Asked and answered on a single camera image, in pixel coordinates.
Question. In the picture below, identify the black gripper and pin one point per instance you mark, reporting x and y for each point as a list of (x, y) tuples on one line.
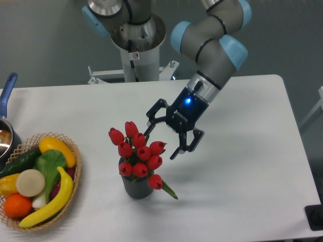
[(185, 113)]

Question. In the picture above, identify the red tulip bouquet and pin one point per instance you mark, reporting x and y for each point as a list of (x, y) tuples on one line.
[(132, 146)]

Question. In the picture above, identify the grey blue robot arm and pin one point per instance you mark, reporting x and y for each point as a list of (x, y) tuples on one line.
[(138, 33)]

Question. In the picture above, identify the dark grey ribbed vase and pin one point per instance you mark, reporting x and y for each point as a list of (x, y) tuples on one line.
[(135, 178)]

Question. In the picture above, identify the dark red vegetable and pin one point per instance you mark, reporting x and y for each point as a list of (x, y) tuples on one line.
[(55, 191)]

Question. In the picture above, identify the yellow banana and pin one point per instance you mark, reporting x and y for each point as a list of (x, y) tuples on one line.
[(54, 206)]

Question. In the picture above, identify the yellow squash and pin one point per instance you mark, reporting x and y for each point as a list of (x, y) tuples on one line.
[(51, 143)]

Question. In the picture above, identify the green bok choy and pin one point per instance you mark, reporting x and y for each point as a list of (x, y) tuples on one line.
[(47, 164)]

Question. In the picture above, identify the woven wicker basket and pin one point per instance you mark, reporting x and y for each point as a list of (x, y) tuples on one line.
[(24, 147)]

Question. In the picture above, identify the green cucumber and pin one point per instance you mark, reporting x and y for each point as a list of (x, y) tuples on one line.
[(21, 163)]

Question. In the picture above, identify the beige round disc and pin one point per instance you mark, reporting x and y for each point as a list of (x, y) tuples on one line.
[(30, 183)]

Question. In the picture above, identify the black device at table edge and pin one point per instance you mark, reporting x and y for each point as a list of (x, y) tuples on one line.
[(314, 216)]

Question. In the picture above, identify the yellow bell pepper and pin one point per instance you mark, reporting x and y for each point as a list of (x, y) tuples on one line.
[(8, 185)]

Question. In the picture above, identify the orange fruit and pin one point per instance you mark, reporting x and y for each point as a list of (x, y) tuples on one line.
[(17, 206)]

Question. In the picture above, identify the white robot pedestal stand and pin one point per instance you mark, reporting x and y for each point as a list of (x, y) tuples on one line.
[(137, 67)]

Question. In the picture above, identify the white furniture frame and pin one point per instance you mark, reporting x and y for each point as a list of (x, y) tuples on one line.
[(312, 115)]

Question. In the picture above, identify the blue handled saucepan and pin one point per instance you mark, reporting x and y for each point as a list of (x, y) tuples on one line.
[(9, 138)]

